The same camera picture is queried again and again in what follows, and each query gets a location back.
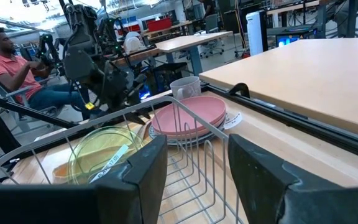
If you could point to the green translucent plate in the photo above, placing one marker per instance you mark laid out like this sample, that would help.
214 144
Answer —
85 155

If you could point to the wooden desk grey legs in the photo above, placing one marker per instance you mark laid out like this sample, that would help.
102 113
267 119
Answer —
291 7

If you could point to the person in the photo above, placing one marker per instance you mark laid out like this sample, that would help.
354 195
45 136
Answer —
5 68

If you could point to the orange checked dish towel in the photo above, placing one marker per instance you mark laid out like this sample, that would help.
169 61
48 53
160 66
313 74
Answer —
61 172

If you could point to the monitor with blue screen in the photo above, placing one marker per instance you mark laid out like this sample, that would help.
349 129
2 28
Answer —
286 40

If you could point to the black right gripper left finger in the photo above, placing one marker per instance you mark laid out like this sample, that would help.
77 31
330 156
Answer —
129 193

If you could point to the grey armrest chair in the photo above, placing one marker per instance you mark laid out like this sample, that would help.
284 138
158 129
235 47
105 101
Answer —
20 91

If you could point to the light wooden neighbouring table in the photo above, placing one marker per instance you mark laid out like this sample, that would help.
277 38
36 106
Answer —
291 71

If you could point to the white rounded appliance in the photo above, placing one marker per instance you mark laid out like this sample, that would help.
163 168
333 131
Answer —
133 43

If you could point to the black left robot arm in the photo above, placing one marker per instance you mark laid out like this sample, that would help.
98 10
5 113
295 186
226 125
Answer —
79 31

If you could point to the black computer case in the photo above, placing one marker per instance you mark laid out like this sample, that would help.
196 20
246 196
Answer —
169 74

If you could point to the red box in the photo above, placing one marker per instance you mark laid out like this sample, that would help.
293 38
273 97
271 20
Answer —
158 25

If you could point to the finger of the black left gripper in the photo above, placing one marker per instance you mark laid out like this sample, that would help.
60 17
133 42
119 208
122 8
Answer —
146 114
134 117

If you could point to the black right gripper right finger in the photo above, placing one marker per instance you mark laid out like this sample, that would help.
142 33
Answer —
266 186

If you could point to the grey office chair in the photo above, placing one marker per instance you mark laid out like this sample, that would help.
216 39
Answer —
211 23

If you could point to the white tower air purifier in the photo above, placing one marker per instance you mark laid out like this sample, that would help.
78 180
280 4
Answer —
255 34

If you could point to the white printed label tag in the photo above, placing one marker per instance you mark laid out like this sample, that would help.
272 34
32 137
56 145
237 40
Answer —
112 161
233 119

